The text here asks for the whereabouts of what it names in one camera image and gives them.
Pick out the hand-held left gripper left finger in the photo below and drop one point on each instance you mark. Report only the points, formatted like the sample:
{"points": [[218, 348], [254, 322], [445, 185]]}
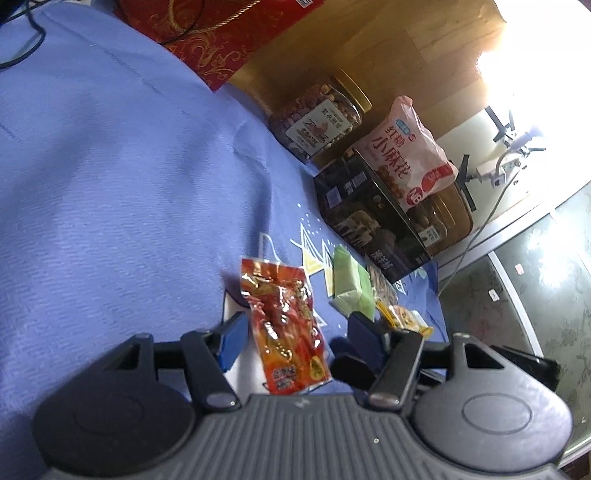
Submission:
{"points": [[233, 341]]}

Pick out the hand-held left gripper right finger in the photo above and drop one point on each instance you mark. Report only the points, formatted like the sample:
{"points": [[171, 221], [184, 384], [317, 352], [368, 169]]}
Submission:
{"points": [[364, 337]]}

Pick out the yellow snack packet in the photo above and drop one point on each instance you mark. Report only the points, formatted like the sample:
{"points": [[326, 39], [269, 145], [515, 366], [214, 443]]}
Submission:
{"points": [[406, 318]]}

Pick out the red orange snack packet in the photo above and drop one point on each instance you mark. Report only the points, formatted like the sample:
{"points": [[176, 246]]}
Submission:
{"points": [[286, 323]]}

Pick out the brown patterned snack packet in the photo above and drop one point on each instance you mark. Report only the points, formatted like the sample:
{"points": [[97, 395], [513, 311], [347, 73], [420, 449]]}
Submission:
{"points": [[381, 282]]}

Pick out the pale green snack packet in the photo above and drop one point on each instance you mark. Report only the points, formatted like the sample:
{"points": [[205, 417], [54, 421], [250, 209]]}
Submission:
{"points": [[351, 281]]}

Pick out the black cardboard box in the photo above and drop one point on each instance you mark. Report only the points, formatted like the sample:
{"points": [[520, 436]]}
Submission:
{"points": [[364, 207]]}

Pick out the frosted glass door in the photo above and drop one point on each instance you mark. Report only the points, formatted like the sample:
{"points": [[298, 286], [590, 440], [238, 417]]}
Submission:
{"points": [[545, 286]]}

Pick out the square nut jar yellow lid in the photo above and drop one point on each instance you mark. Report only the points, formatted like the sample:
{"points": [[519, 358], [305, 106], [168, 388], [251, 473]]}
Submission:
{"points": [[448, 221]]}

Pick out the long black tape strip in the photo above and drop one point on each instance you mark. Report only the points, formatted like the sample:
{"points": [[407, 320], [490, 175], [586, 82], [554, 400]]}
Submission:
{"points": [[467, 184]]}

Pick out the pink snack bag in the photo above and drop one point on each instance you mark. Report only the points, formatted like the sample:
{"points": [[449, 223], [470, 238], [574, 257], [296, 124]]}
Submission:
{"points": [[401, 147]]}

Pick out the blue printed bed sheet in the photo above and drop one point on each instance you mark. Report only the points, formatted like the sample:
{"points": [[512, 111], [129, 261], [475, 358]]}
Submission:
{"points": [[115, 184]]}

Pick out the white power strip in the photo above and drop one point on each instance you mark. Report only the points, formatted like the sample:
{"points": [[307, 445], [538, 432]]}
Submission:
{"points": [[489, 173]]}

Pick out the round nut jar gold lid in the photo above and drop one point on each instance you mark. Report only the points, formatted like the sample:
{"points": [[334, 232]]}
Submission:
{"points": [[314, 120]]}

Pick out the crossed black tape strip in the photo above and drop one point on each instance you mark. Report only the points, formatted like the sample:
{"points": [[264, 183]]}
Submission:
{"points": [[501, 123]]}

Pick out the wooden headboard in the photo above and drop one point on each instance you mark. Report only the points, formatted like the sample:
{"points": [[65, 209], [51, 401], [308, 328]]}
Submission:
{"points": [[415, 46]]}

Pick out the red gold gift box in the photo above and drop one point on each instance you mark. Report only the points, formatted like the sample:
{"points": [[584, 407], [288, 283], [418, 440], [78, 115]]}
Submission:
{"points": [[221, 37]]}

